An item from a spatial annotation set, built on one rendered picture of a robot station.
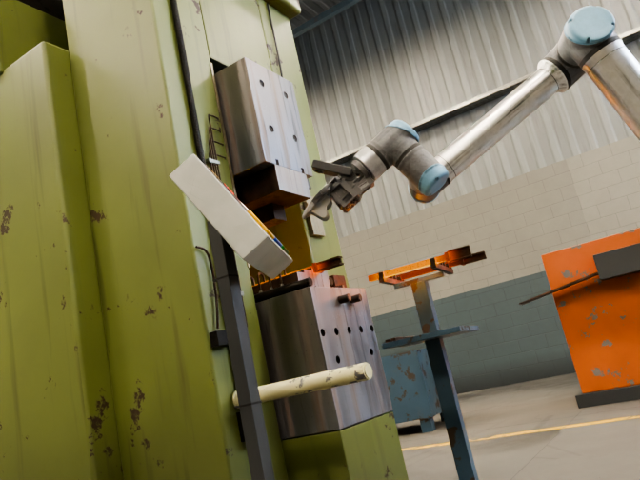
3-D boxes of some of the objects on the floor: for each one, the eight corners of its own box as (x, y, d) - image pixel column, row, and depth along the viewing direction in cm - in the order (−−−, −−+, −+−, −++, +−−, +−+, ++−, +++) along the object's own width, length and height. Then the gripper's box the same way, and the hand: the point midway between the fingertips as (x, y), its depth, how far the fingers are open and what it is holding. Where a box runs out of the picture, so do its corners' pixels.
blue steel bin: (457, 417, 601) (439, 346, 617) (436, 430, 528) (416, 349, 545) (349, 435, 648) (335, 369, 664) (316, 450, 576) (301, 375, 592)
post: (310, 674, 134) (228, 218, 159) (301, 684, 131) (217, 216, 155) (296, 673, 136) (216, 223, 161) (286, 683, 133) (206, 221, 157)
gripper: (374, 177, 160) (315, 231, 159) (376, 187, 168) (320, 238, 167) (352, 155, 162) (294, 209, 161) (355, 166, 170) (300, 216, 170)
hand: (304, 213), depth 165 cm, fingers closed
